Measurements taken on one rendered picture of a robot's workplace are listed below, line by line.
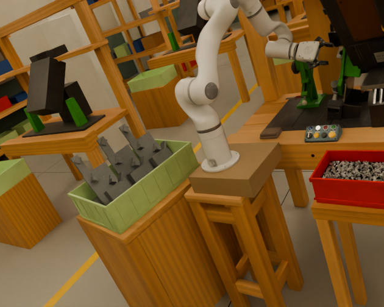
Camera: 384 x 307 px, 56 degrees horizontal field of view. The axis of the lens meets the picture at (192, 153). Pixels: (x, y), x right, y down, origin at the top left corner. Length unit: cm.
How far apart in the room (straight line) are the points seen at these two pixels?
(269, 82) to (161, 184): 98
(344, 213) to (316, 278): 92
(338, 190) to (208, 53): 77
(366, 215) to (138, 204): 104
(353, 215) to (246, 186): 42
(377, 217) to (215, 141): 71
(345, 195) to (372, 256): 101
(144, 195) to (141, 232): 19
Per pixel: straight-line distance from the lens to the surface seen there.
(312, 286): 232
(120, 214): 181
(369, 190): 144
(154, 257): 194
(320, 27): 219
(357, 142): 170
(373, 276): 234
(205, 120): 160
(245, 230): 172
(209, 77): 155
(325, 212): 152
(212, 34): 164
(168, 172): 195
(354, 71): 183
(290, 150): 182
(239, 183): 156
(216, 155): 166
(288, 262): 214
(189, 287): 217
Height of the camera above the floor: 172
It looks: 24 degrees down
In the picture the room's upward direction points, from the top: 22 degrees counter-clockwise
